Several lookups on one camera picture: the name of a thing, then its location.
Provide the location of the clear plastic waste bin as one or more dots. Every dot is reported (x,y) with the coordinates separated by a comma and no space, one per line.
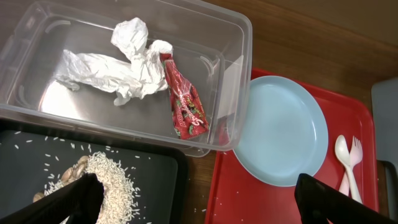
(212,49)

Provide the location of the white plastic spoon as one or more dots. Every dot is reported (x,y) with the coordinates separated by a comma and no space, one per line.
(342,154)

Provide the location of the rice and food scraps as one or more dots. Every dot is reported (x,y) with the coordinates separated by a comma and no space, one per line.
(115,183)

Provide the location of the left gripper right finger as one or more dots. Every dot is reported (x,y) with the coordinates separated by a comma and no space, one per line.
(319,203)

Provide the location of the red snack wrapper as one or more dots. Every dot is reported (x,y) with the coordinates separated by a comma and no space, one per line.
(188,115)

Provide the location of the grey dishwasher rack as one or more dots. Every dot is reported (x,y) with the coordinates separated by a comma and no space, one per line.
(384,102)

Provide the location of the red serving tray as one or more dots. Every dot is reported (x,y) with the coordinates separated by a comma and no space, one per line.
(238,197)

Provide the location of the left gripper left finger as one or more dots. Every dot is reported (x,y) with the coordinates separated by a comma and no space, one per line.
(78,202)

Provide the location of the light blue plate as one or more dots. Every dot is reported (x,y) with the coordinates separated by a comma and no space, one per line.
(284,134)

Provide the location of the black rectangular tray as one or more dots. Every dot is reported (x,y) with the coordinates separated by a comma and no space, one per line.
(163,171)

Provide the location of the white napkin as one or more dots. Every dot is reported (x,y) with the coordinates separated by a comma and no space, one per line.
(142,75)

